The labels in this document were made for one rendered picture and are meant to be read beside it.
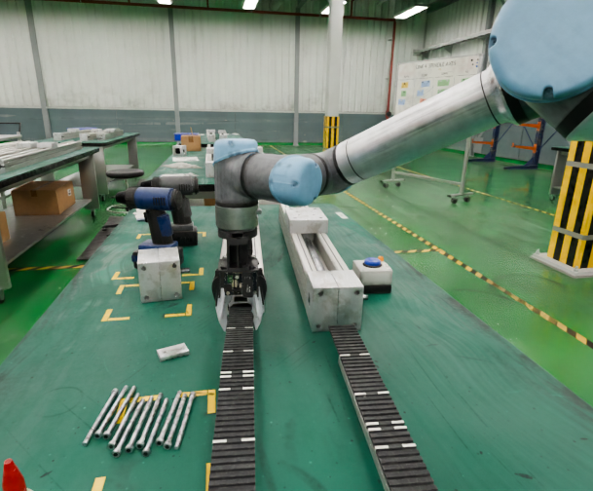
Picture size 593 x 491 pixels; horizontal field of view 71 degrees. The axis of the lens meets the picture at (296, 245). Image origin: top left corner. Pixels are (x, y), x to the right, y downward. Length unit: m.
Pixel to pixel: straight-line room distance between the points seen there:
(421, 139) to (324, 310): 0.37
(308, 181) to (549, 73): 0.34
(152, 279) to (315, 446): 0.55
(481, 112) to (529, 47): 0.18
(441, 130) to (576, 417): 0.46
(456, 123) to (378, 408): 0.40
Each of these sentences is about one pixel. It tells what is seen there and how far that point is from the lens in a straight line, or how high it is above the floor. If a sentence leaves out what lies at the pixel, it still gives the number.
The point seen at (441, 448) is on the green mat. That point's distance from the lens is 0.64.
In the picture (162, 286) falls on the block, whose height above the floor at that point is 0.81.
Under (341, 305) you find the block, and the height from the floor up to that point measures 0.84.
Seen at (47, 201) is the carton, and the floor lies 0.36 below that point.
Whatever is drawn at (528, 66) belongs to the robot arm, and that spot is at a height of 1.24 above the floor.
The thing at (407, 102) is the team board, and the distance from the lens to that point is 7.11.
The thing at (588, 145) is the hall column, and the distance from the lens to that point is 3.95.
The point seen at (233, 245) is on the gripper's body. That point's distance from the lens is 0.71.
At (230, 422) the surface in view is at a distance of 0.59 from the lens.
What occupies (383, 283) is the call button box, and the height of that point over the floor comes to 0.81.
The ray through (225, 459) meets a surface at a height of 0.81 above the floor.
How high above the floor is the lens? 1.19
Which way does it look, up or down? 18 degrees down
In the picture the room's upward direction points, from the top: 1 degrees clockwise
